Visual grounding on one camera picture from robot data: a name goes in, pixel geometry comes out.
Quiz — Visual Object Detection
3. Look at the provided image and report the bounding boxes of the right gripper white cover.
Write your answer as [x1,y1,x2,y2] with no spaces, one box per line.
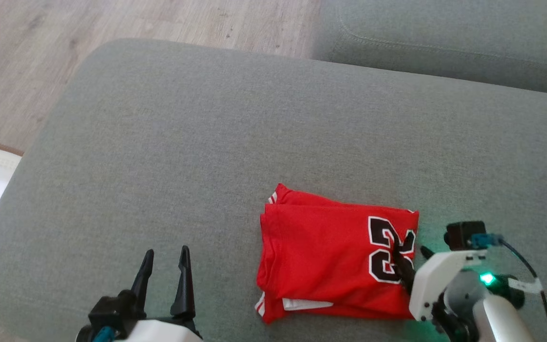
[391,242,497,342]

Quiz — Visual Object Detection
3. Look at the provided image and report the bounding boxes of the small grey sofa cushion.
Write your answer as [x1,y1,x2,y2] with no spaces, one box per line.
[311,0,547,98]

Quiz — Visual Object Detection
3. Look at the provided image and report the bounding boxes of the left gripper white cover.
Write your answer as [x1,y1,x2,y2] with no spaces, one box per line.
[114,245,204,342]

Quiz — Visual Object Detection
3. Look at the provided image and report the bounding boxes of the large grey sofa seat cushion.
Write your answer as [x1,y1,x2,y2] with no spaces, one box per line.
[0,38,547,342]

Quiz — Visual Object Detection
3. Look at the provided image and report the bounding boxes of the red jersey white sleeves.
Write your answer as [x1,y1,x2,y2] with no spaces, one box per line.
[255,183,420,324]

